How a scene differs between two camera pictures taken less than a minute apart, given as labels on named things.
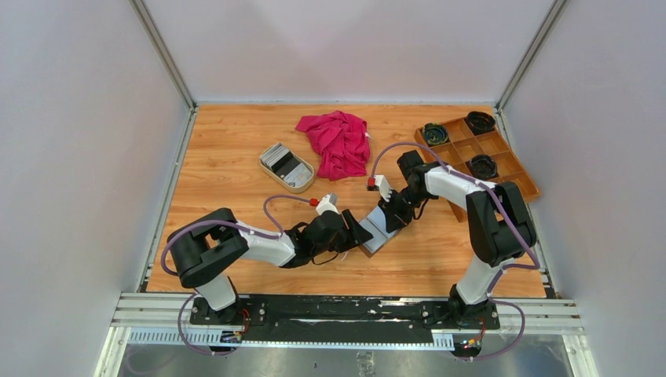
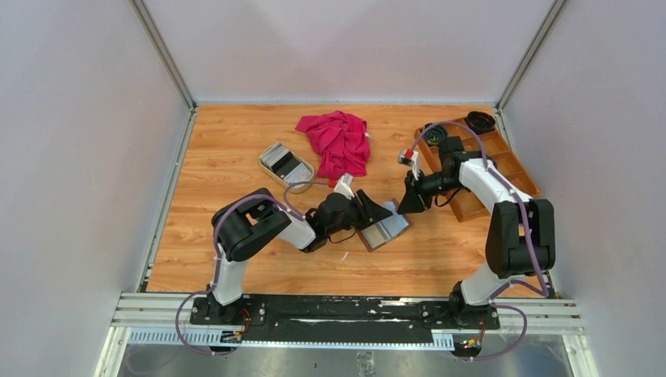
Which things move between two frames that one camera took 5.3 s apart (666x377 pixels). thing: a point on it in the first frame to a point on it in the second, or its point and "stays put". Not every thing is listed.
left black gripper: [354, 235] to [368, 211]
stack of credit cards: [283, 162] stays put
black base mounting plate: [345, 319] stays put
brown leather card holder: [375, 224] stays put
